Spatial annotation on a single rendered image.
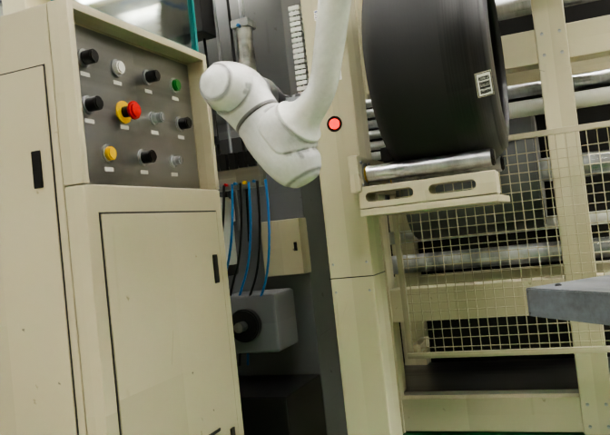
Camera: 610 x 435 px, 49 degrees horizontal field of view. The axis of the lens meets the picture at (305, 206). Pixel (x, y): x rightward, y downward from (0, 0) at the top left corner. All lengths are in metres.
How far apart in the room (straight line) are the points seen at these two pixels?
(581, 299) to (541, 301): 0.08
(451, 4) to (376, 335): 0.90
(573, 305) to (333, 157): 1.14
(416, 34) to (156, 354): 0.96
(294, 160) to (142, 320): 0.49
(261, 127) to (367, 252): 0.73
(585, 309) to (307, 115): 0.61
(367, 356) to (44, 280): 0.93
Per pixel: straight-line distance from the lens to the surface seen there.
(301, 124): 1.26
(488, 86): 1.70
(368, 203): 1.79
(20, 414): 1.53
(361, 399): 1.98
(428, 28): 1.69
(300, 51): 2.03
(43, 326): 1.45
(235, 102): 1.30
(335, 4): 1.23
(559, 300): 0.94
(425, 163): 1.79
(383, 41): 1.71
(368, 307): 1.92
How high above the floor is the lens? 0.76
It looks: 2 degrees up
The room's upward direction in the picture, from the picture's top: 6 degrees counter-clockwise
